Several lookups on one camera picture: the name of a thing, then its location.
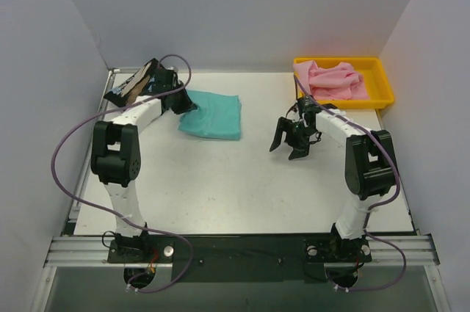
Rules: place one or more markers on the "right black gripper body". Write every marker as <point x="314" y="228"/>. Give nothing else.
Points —
<point x="294" y="135"/>

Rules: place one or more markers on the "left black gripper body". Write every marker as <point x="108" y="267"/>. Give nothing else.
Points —
<point x="180" y="99"/>

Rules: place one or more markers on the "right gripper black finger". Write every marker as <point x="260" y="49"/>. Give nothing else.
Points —
<point x="283" y="132"/>
<point x="298" y="153"/>

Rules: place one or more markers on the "teal t shirt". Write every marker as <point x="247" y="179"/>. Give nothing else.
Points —
<point x="216" y="117"/>

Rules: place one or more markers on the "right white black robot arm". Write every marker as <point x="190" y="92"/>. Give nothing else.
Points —
<point x="370" y="168"/>

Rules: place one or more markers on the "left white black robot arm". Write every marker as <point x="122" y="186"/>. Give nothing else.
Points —
<point x="116" y="157"/>

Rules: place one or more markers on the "folded black printed t shirt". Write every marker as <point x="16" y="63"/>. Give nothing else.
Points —
<point x="128" y="91"/>

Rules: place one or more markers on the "pink t shirt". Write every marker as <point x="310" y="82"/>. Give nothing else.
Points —
<point x="341" y="82"/>

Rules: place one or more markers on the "yellow plastic tray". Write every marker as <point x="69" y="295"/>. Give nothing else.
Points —
<point x="376" y="81"/>

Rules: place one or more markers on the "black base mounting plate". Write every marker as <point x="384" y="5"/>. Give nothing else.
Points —
<point x="246" y="258"/>

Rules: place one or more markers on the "aluminium front rail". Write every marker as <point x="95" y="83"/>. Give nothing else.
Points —
<point x="88" y="251"/>

